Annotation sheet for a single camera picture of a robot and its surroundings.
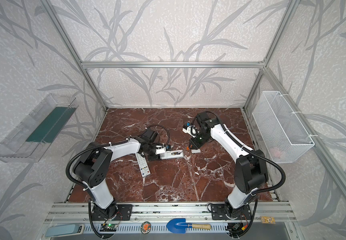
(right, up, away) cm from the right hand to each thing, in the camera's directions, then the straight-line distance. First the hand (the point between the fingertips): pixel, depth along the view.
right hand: (192, 140), depth 85 cm
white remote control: (-12, -10, +8) cm, 18 cm away
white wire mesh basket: (+37, +4, -24) cm, 44 cm away
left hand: (-19, -7, +9) cm, 23 cm away
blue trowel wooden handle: (-7, -38, -16) cm, 42 cm away
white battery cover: (+3, -8, +10) cm, 14 cm away
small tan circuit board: (+35, -36, -15) cm, 53 cm away
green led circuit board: (-42, -40, -14) cm, 60 cm away
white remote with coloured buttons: (-29, -15, +3) cm, 33 cm away
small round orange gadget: (-23, -39, -16) cm, 48 cm away
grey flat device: (-60, -38, -19) cm, 74 cm away
